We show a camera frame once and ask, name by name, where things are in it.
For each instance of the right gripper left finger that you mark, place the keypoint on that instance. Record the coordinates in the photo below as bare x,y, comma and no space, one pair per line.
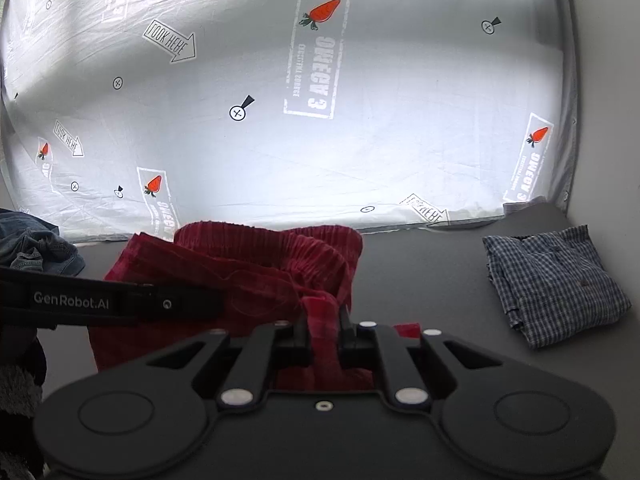
269,349

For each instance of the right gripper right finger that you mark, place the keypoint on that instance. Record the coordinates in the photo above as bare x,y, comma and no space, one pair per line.
380,349

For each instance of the red checked shorts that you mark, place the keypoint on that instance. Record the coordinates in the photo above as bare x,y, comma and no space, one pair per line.
267,276

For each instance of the blue denim jeans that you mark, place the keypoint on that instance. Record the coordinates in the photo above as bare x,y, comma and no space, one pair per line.
32,244

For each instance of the dark fuzzy cloth pile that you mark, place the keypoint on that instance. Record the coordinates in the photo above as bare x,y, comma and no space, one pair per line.
23,369

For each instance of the folded blue plaid shirt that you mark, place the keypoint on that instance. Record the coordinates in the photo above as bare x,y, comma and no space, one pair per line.
553,285

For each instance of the white printed curtain sheet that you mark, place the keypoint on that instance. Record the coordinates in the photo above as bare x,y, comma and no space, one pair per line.
126,116

